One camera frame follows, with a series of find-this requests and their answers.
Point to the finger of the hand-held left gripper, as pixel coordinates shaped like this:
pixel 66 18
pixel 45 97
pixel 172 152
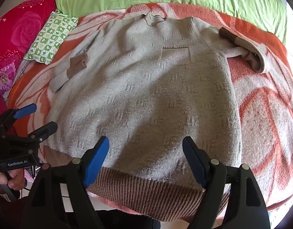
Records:
pixel 26 111
pixel 45 130

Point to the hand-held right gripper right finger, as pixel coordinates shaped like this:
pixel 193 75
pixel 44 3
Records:
pixel 195 158

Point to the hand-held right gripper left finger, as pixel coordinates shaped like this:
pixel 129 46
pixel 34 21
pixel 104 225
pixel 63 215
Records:
pixel 96 158

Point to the grey knitted sweater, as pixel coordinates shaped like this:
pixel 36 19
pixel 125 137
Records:
pixel 146 95

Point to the person's left hand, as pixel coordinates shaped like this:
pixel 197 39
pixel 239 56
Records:
pixel 8 180

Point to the red floral pillow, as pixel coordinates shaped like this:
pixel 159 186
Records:
pixel 15 38

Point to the green checkered pillow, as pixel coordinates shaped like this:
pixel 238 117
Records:
pixel 51 38

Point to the orange and white blanket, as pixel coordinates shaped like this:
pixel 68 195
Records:
pixel 261 114

